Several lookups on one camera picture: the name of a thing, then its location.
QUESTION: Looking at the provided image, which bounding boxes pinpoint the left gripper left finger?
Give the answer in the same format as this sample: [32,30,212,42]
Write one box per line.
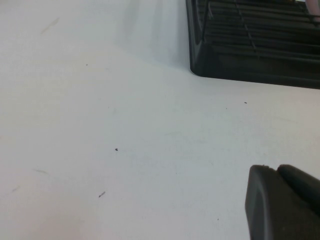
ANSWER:
[244,164,320,240]

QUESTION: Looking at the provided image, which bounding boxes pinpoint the black plastic drip tray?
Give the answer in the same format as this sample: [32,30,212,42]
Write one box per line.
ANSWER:
[185,0,320,90]

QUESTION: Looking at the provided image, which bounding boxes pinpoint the black wire dish rack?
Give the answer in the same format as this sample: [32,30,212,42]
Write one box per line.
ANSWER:
[201,0,320,54]

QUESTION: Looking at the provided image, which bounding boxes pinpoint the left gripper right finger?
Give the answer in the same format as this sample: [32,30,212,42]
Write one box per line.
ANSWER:
[276,164,320,218]

